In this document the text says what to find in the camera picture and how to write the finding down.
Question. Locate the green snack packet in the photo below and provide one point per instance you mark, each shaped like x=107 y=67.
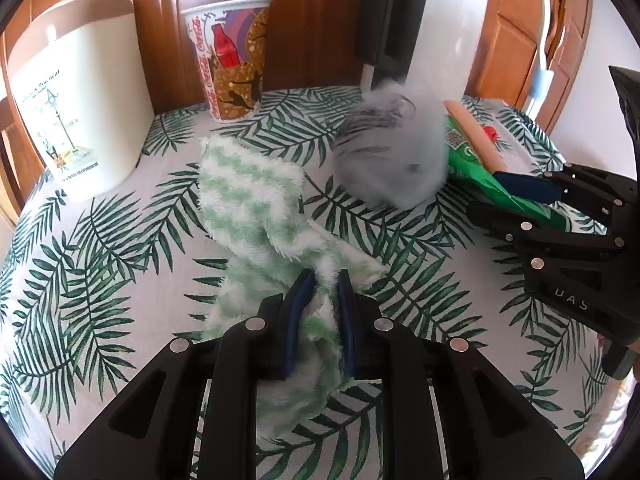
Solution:
x=470 y=170

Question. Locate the small red cap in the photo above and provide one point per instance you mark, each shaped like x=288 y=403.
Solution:
x=491 y=134

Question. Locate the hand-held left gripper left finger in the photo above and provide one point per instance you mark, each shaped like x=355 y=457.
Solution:
x=295 y=320

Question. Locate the wooden chair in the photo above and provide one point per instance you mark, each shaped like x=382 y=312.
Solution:
x=12 y=160

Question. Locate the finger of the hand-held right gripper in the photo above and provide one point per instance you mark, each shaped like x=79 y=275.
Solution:
x=550 y=240
x=525 y=186

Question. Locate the black and white appliance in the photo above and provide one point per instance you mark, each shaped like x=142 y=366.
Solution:
x=450 y=20

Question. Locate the white blue flexible holder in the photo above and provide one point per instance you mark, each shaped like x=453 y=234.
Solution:
x=542 y=80

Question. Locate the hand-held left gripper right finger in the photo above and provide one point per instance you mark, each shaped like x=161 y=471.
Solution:
x=346 y=320

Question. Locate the pink orange stick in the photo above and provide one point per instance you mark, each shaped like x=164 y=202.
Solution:
x=475 y=135

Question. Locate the wooden wardrobe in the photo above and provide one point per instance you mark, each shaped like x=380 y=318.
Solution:
x=310 y=25

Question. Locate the leaf print tablecloth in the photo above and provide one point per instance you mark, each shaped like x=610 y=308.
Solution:
x=125 y=285

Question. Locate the green white striped cloth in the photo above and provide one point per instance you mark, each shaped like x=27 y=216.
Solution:
x=250 y=195

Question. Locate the printed paper cup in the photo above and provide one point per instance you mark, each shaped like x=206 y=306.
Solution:
x=230 y=60

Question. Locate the beige desktop bin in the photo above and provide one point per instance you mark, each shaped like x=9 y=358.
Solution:
x=85 y=110

